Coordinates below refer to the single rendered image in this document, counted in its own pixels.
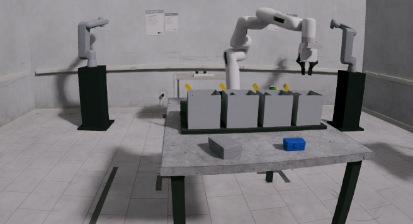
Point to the blue plastic box with latch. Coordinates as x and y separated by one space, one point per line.
294 144

